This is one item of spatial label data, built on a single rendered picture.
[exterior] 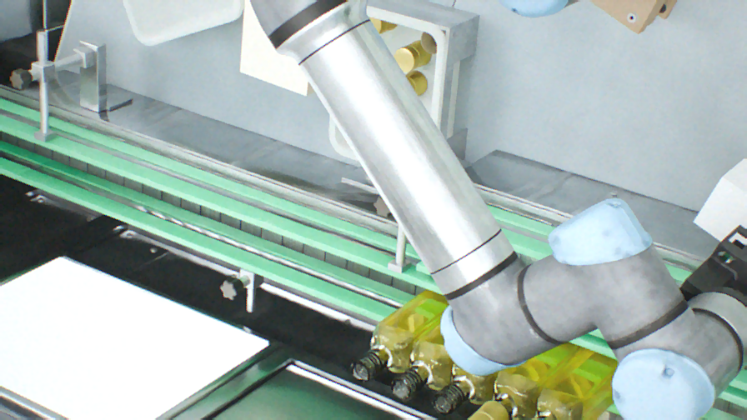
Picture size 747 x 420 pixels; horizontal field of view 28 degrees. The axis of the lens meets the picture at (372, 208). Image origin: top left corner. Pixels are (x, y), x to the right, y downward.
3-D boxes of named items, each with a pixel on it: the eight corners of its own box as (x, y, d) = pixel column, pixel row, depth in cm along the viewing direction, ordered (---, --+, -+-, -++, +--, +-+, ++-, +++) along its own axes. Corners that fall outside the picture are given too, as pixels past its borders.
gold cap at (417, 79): (407, 67, 208) (389, 75, 204) (428, 73, 206) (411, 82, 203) (405, 91, 209) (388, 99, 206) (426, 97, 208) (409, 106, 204)
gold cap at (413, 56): (411, 37, 206) (393, 44, 202) (433, 43, 204) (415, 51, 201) (408, 61, 207) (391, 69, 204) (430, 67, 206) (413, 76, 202)
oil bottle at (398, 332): (449, 304, 203) (361, 367, 187) (453, 267, 201) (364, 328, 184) (485, 317, 200) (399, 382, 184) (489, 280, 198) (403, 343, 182)
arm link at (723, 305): (759, 344, 126) (713, 408, 131) (779, 323, 130) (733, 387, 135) (687, 291, 129) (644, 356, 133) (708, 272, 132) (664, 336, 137)
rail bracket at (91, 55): (110, 103, 241) (7, 144, 224) (109, 3, 234) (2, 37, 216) (132, 111, 239) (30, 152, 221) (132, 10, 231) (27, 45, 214)
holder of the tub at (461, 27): (361, 166, 221) (331, 182, 215) (374, -13, 209) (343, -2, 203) (461, 199, 213) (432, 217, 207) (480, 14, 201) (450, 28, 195)
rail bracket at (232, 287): (273, 286, 221) (215, 320, 211) (274, 244, 218) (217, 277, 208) (294, 294, 219) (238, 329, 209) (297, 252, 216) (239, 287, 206)
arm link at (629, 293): (498, 262, 127) (563, 372, 127) (597, 211, 120) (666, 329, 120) (542, 230, 133) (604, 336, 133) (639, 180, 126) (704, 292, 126)
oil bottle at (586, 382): (604, 362, 192) (524, 435, 176) (609, 323, 190) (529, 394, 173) (644, 376, 189) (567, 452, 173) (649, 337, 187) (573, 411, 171)
